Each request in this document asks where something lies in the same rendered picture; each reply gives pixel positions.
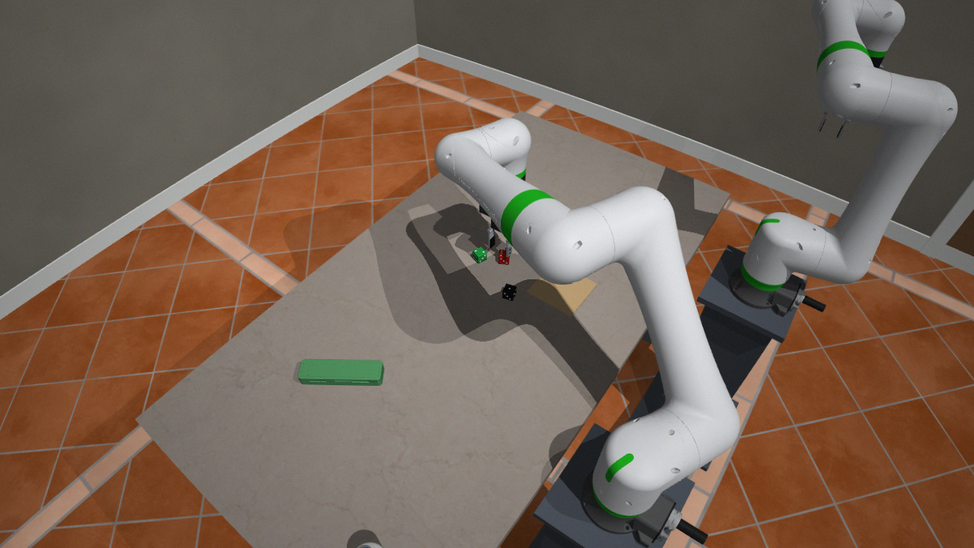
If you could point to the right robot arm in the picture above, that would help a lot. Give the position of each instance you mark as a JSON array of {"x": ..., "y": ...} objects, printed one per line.
[{"x": 914, "y": 115}]

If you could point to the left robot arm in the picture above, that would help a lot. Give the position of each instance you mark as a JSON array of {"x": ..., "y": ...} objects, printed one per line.
[{"x": 636, "y": 228}]

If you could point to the tan flat mat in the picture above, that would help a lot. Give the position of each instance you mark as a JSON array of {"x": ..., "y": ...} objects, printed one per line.
[{"x": 565, "y": 298}]

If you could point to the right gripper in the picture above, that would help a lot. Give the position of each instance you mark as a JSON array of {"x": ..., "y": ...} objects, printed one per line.
[{"x": 877, "y": 64}]

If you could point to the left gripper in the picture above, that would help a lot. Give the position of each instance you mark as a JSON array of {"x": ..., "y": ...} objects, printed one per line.
[{"x": 491, "y": 231}]

